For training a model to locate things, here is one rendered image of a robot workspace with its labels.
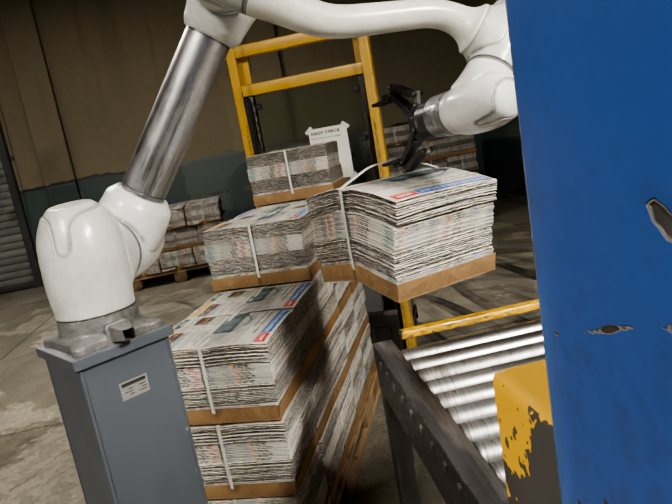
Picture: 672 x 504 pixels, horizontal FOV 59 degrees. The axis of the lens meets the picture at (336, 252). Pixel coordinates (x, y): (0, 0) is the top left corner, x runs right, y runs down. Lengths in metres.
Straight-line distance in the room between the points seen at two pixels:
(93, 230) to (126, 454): 0.44
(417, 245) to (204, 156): 7.42
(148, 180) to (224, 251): 0.87
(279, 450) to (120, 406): 0.59
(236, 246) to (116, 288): 0.99
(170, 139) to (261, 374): 0.65
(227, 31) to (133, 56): 7.46
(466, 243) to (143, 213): 0.72
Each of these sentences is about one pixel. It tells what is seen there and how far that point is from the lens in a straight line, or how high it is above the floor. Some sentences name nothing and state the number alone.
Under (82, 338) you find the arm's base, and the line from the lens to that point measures 1.24.
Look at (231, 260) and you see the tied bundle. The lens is 2.18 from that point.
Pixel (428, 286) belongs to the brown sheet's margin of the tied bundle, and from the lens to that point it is 1.33.
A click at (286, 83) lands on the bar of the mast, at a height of 1.62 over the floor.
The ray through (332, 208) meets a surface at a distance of 1.44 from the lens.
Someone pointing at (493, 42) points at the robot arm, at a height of 1.43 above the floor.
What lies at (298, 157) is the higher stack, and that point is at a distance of 2.65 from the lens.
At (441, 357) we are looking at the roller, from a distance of 1.37.
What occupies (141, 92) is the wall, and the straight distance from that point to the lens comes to 8.72.
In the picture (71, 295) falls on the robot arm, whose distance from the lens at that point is 1.22.
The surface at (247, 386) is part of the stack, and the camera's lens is 1.64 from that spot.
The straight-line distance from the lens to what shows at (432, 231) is 1.30.
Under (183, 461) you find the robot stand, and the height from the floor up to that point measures 0.71.
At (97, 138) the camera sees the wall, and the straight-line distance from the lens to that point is 8.80.
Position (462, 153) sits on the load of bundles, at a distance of 7.38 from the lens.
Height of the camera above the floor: 1.31
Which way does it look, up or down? 11 degrees down
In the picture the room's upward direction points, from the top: 10 degrees counter-clockwise
